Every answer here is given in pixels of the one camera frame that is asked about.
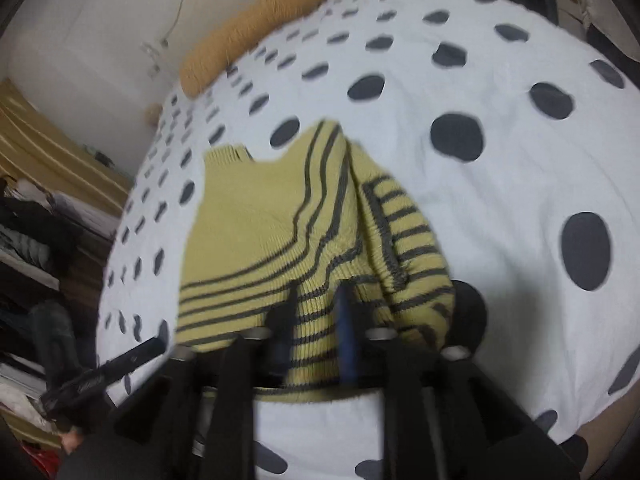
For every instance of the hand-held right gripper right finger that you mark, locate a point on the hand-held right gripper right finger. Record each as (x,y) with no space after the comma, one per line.
(347,345)

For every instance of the white polka dot blanket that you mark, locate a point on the white polka dot blanket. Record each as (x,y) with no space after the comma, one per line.
(500,185)

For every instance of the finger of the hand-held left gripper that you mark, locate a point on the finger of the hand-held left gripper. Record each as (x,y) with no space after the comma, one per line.
(137,355)

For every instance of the orange quilted pillow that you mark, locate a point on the orange quilted pillow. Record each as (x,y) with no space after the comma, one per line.
(235,45)

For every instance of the yellow striped knit sweater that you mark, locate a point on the yellow striped knit sweater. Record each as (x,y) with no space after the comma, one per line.
(240,225)

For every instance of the white cloth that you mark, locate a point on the white cloth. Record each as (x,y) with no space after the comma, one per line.
(600,0)

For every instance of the person's left forearm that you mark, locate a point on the person's left forearm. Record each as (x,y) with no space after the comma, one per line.
(95,462)

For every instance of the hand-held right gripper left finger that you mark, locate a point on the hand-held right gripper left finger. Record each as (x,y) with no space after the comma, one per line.
(280,345)

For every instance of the dark hanging jackets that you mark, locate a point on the dark hanging jackets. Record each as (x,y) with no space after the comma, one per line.
(35,240)

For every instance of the gold curtain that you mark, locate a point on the gold curtain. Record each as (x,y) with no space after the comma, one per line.
(45,145)

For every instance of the folded clothes pile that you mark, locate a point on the folded clothes pile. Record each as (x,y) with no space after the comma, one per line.
(45,335)

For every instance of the person's left hand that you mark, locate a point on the person's left hand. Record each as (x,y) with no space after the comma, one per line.
(73,441)

